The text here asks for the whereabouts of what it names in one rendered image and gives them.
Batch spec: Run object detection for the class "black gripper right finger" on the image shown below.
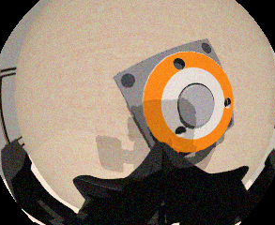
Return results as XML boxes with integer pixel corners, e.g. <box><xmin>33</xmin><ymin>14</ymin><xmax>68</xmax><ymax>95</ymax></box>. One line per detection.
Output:
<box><xmin>160</xmin><ymin>142</ymin><xmax>249</xmax><ymax>225</ymax></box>

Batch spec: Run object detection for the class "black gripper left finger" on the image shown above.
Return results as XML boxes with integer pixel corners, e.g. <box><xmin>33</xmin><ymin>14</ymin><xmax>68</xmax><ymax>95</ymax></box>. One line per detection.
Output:
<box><xmin>73</xmin><ymin>142</ymin><xmax>168</xmax><ymax>224</ymax></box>

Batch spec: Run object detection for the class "orange round plate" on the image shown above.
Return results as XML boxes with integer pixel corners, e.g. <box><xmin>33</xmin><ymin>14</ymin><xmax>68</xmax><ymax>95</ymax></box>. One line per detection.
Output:
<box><xmin>142</xmin><ymin>52</ymin><xmax>234</xmax><ymax>153</ymax></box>

